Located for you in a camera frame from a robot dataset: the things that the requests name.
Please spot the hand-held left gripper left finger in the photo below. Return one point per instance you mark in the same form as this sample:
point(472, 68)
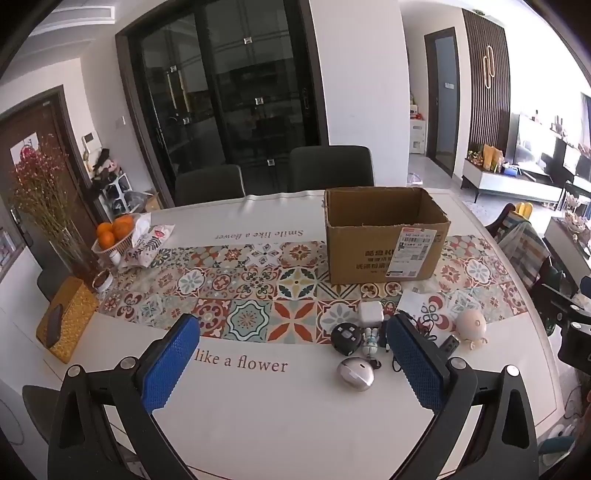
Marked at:
point(171, 364)

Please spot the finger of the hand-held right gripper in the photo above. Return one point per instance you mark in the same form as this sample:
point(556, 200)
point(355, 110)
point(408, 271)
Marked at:
point(561, 297)

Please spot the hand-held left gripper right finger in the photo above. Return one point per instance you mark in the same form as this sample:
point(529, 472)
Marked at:
point(415, 364)

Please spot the black usb stick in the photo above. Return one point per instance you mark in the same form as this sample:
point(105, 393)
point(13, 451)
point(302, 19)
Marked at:
point(449, 345)

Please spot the silver computer mouse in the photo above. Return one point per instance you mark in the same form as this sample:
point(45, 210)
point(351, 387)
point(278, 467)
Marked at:
point(354, 374)

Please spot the white square charger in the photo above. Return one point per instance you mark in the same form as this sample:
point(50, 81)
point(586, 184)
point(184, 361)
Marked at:
point(371, 315)

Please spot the pink doll toy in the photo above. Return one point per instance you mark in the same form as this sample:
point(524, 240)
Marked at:
point(472, 325)

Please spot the black round speaker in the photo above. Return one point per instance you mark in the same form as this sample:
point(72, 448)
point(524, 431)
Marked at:
point(347, 339)

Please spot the brown cardboard box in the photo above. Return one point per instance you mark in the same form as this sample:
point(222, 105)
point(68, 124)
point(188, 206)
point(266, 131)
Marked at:
point(388, 240)

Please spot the black key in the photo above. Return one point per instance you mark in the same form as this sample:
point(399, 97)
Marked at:
point(376, 363)

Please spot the small white blue figurine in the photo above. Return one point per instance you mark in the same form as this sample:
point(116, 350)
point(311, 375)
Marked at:
point(371, 342)

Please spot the white paper card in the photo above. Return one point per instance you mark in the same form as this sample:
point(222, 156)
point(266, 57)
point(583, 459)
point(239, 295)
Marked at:
point(413, 304)

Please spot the striped cloth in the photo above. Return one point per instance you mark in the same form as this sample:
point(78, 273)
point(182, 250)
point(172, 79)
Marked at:
point(526, 244)

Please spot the yellow item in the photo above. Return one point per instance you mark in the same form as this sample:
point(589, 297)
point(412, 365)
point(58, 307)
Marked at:
point(524, 208)

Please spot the woven yellow tissue box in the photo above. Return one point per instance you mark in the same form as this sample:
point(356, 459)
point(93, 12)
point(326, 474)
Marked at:
point(74, 318)

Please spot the small brown rimmed bowl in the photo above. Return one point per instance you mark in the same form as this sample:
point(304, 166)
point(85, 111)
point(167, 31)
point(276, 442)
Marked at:
point(102, 280)

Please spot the floral tissue packet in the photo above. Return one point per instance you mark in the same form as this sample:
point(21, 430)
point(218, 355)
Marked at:
point(150, 244)

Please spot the black phone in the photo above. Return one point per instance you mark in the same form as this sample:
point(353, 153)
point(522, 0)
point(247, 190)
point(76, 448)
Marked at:
point(54, 325)

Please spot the white tv cabinet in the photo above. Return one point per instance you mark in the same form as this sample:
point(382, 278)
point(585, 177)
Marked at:
point(508, 182)

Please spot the white fruit basket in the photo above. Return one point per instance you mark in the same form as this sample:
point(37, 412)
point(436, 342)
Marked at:
point(115, 249)

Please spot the white plastic packet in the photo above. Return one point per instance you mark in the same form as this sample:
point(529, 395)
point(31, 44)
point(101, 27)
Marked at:
point(141, 228)

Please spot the orange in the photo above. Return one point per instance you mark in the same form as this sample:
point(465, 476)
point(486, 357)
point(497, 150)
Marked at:
point(104, 227)
point(123, 226)
point(106, 239)

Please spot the glass vase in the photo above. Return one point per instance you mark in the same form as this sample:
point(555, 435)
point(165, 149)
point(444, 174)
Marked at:
point(76, 254)

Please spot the yellow bags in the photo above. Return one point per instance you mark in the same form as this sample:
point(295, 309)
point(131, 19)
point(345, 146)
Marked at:
point(491, 159)

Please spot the dark grey dining chair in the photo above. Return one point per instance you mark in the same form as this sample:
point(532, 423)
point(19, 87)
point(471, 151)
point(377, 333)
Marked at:
point(330, 166)
point(210, 184)

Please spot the white shoe rack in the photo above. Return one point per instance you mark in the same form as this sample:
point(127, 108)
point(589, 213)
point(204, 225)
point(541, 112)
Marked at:
point(113, 189)

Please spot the small white cabinet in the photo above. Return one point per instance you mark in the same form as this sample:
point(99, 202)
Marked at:
point(417, 137)

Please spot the dried red flowers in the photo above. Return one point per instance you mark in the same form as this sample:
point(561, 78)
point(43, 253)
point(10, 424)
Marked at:
point(44, 184)

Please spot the dark hallway door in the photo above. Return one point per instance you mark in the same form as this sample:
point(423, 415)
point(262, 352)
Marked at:
point(443, 97)

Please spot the vase with dried flowers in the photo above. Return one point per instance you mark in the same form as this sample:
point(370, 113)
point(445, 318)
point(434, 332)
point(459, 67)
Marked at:
point(37, 134)

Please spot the black sliding glass door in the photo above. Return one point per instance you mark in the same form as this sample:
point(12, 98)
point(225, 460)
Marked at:
point(221, 92)

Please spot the dark slatted wall panel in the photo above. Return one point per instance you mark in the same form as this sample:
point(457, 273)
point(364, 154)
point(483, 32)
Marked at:
point(487, 83)

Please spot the wall intercom panel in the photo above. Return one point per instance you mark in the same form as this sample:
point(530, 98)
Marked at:
point(90, 145)

